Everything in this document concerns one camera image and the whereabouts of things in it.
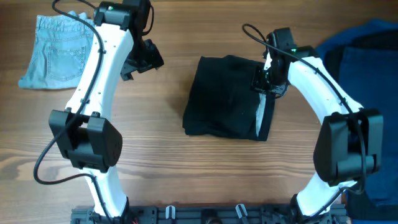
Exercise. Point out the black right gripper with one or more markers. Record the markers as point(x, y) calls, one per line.
point(268, 85)

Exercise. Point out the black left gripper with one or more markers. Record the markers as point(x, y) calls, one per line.
point(137, 66)

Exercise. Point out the black shorts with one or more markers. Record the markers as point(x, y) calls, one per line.
point(222, 103)

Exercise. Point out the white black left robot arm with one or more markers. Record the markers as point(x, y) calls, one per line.
point(83, 131)

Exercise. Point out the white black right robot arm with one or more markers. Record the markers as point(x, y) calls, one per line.
point(349, 143)

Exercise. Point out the light blue denim shorts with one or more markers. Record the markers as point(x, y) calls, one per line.
point(61, 49)

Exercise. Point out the blue garment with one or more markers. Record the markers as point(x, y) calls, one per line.
point(347, 36)

